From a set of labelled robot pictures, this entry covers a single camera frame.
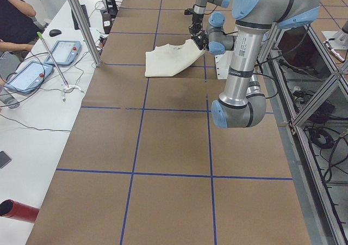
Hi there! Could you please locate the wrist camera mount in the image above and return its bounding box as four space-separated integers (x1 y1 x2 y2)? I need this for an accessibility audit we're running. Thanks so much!
184 8 194 15

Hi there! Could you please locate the person in black shirt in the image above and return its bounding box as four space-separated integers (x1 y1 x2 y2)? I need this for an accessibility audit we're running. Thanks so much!
1 0 40 61

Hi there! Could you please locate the black computer mouse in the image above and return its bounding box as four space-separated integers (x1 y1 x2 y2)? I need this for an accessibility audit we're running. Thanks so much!
49 29 62 37

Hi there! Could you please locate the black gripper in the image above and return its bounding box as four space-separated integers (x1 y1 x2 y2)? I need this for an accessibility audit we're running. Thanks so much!
189 13 203 36
192 30 209 50

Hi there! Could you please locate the blue teach pendant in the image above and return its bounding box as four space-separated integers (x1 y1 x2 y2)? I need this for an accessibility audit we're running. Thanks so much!
50 40 81 66
5 61 53 94

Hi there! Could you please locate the cream long sleeve shirt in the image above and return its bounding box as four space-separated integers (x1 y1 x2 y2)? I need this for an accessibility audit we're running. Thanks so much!
145 39 205 77

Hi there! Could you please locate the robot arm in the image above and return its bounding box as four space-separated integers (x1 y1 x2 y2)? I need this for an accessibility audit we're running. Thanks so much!
189 0 320 128
184 0 231 36

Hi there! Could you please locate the near blue teach pendant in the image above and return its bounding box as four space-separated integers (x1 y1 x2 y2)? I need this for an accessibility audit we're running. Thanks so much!
5 61 53 94

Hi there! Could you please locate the metal rod green tip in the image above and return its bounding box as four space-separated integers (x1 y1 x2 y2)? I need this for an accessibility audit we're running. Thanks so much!
37 32 69 88

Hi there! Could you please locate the red cylinder tube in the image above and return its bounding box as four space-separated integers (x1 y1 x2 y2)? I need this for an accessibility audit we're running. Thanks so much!
1 199 39 223

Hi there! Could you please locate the black smartphone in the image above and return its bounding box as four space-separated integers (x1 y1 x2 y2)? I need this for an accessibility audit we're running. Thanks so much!
0 151 12 169

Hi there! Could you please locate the far blue teach pendant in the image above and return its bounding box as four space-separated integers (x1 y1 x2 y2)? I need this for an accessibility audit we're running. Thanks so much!
50 40 81 66

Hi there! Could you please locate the aluminium frame post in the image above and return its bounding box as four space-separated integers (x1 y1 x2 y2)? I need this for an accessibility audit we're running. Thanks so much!
67 0 101 67

